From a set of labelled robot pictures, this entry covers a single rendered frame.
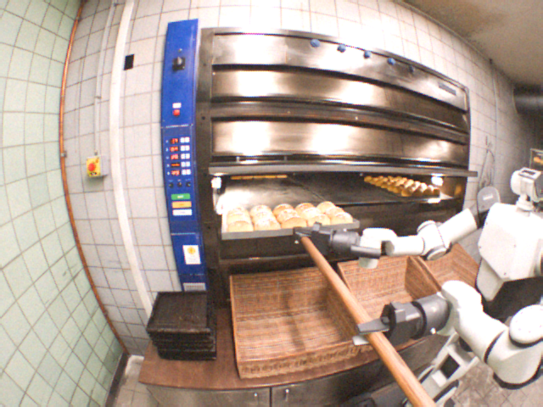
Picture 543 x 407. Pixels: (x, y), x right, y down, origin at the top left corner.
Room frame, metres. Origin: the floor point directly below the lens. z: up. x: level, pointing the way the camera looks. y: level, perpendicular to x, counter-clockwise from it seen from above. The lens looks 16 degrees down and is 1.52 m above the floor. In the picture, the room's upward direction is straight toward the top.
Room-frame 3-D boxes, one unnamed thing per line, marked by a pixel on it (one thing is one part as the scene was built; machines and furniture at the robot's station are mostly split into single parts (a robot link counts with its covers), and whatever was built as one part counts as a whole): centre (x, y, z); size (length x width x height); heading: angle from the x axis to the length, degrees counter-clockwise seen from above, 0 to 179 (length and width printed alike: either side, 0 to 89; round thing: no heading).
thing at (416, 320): (0.27, -0.28, 1.19); 0.12 x 0.10 x 0.13; 93
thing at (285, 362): (0.80, -0.09, 0.72); 0.56 x 0.49 x 0.28; 100
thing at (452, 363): (0.29, -0.71, 0.78); 0.18 x 0.15 x 0.47; 10
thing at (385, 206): (1.18, -0.61, 1.16); 1.80 x 0.06 x 0.04; 99
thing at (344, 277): (0.89, -0.68, 0.72); 0.56 x 0.49 x 0.28; 97
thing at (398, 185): (1.68, -1.12, 1.21); 0.61 x 0.48 x 0.06; 9
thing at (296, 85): (1.15, -0.62, 1.80); 1.79 x 0.11 x 0.19; 99
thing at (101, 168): (0.87, 0.86, 1.46); 0.10 x 0.07 x 0.10; 99
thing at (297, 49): (1.18, -0.61, 1.99); 1.80 x 0.08 x 0.21; 99
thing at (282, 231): (0.95, -0.06, 1.19); 0.55 x 0.36 x 0.03; 101
